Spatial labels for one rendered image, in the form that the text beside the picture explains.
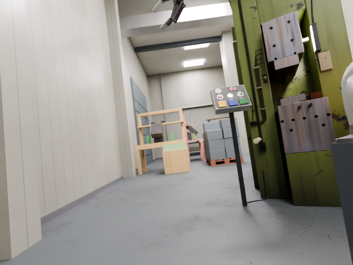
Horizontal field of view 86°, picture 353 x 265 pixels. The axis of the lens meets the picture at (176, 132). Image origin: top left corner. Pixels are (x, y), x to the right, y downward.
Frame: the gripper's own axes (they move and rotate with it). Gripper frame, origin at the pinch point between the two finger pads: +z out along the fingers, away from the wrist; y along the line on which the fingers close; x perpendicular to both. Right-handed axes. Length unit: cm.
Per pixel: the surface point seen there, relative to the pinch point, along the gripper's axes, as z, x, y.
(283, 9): -68, 139, -41
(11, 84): 130, -33, -41
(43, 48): 171, 14, -143
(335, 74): -70, 149, 41
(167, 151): 257, 298, -22
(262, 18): -49, 136, -47
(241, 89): 0, 115, 16
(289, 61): -47, 128, 14
